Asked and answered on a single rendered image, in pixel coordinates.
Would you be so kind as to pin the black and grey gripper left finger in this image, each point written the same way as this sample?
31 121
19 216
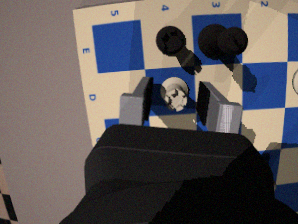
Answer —
132 105

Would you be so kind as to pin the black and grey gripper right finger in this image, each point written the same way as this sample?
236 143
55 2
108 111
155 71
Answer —
216 112

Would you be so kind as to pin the blue and cream chessboard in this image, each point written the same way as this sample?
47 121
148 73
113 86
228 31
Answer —
117 46

